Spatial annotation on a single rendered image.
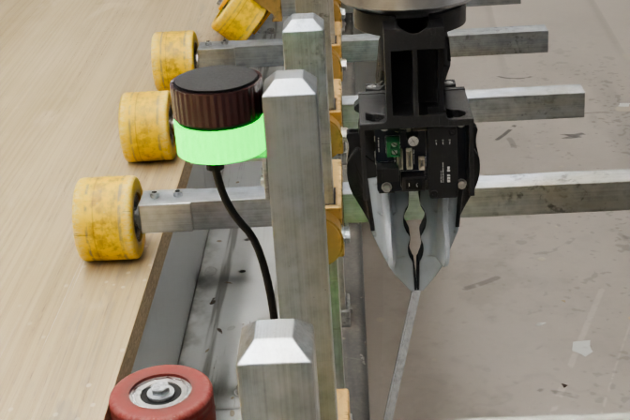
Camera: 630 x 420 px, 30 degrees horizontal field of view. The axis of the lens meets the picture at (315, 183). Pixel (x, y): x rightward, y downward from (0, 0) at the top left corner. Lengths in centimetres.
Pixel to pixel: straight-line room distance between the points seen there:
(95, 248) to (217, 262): 65
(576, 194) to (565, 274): 190
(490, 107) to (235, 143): 63
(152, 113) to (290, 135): 58
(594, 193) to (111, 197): 45
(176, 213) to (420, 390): 150
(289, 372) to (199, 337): 102
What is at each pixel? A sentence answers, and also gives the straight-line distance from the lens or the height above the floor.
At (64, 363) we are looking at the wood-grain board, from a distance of 99.
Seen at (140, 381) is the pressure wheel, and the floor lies 91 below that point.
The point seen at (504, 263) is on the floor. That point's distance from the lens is 305.
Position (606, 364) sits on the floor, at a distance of 266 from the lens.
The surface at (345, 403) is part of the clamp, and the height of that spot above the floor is 87.
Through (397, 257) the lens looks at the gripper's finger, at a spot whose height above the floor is 103.
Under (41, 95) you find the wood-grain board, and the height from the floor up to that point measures 90.
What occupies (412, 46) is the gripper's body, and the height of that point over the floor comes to 120.
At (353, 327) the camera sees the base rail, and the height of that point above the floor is 70.
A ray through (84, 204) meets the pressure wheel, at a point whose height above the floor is 97.
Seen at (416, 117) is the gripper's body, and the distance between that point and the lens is 72.
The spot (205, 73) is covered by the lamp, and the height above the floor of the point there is 117.
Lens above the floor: 140
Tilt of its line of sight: 23 degrees down
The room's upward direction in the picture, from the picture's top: 4 degrees counter-clockwise
